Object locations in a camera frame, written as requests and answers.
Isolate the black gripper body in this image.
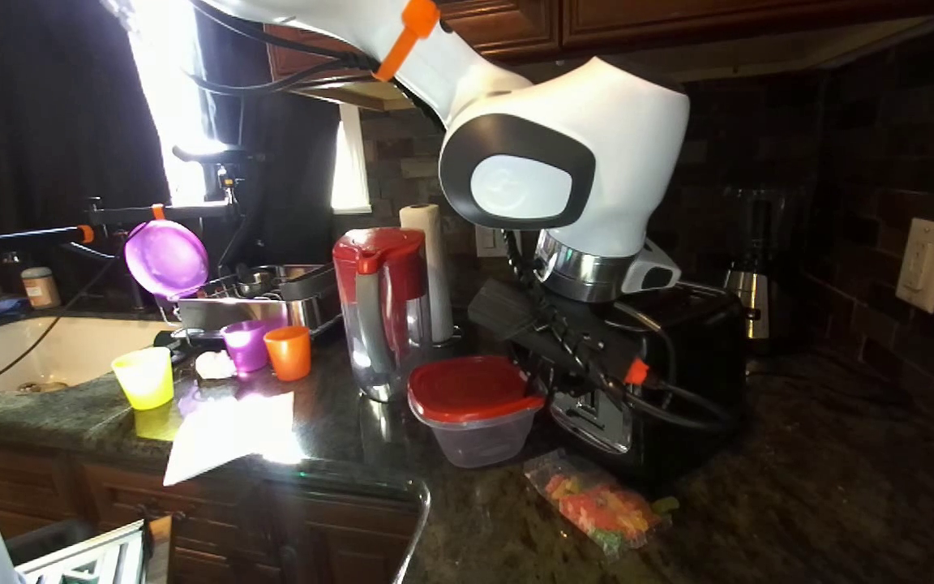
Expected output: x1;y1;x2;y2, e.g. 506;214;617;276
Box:
504;287;658;454

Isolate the clear plastic candy bag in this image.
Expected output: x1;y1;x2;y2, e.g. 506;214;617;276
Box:
522;447;671;554

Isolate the clear plastic lunchbox container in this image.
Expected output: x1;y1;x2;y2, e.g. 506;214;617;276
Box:
423;402;540;471

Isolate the black toaster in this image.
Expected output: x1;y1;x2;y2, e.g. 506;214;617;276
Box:
605;282;752;497

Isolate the black coffee maker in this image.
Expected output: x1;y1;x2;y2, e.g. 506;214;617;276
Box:
719;182;788;351

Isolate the red water filter pitcher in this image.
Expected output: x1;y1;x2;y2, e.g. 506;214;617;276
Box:
332;224;430;404

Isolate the orange plastic cup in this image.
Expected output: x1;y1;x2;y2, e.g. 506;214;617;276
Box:
259;320;317;386

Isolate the wooden base cabinet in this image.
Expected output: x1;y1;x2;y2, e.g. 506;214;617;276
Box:
0;430;428;584

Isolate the purple plastic cup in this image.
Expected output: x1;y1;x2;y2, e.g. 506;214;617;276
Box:
216;319;283;378

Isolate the white paper sheet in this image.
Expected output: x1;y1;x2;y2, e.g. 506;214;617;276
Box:
159;386;309;488

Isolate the small white round object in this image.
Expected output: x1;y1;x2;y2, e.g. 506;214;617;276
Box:
192;346;241;386

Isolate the purple round lid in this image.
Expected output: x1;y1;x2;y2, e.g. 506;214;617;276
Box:
121;216;215;303

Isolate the yellow plastic cup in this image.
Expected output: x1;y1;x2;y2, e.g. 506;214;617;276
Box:
107;345;177;414

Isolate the bright window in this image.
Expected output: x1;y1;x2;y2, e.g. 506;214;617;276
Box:
107;0;377;216

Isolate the small white jar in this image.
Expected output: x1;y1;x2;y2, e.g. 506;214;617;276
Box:
16;262;64;314

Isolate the black rod with orange clamps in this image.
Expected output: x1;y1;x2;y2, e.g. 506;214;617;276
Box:
0;197;245;248

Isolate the orange strap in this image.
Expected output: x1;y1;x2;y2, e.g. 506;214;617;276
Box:
372;0;443;83

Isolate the white wall switch plate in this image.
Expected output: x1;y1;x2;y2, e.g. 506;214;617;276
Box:
892;214;934;319

